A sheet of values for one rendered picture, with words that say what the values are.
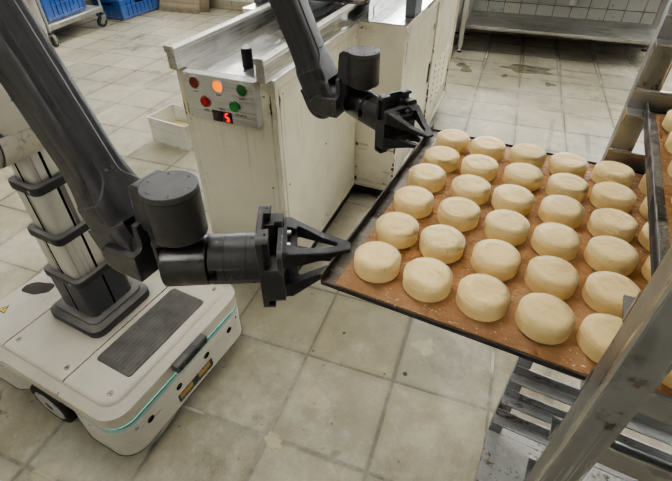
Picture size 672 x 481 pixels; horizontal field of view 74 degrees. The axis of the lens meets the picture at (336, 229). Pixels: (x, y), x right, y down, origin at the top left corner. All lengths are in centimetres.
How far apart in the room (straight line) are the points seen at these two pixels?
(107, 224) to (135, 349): 89
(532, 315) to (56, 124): 49
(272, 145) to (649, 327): 119
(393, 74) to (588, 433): 164
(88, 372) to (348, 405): 74
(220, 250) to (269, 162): 97
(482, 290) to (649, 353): 16
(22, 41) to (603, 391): 58
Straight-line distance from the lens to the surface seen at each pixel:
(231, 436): 147
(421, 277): 46
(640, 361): 37
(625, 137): 77
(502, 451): 133
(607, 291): 51
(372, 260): 47
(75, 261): 135
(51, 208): 127
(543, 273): 50
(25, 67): 53
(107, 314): 146
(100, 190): 53
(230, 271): 49
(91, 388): 136
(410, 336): 165
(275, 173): 145
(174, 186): 46
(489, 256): 50
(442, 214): 55
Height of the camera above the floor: 129
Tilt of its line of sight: 39 degrees down
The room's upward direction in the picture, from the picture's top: straight up
